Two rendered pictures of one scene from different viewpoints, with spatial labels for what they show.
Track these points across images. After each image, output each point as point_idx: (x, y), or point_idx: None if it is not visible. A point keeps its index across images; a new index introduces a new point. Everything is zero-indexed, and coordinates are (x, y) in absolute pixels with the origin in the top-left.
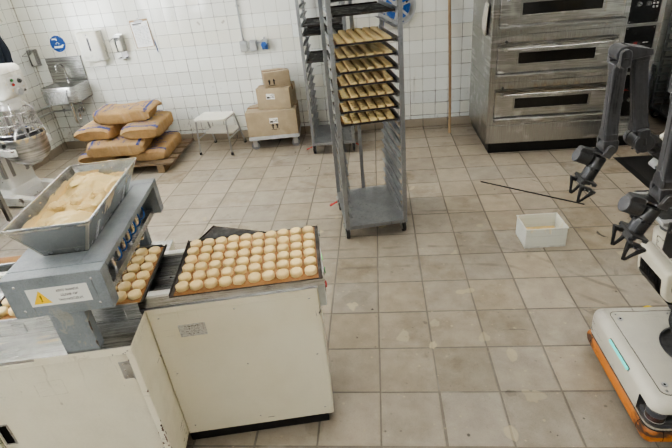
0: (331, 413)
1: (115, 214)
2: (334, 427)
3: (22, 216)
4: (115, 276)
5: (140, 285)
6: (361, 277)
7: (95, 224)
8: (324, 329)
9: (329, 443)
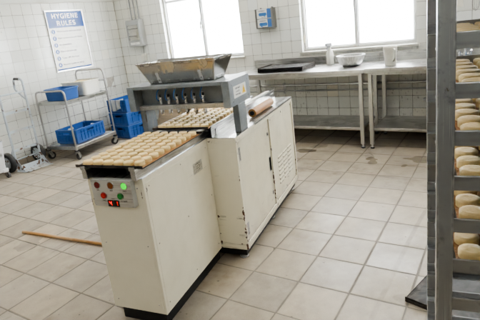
0: (128, 318)
1: (183, 82)
2: (116, 317)
3: (173, 59)
4: (151, 106)
5: (166, 126)
6: None
7: (150, 72)
8: (141, 261)
9: (108, 311)
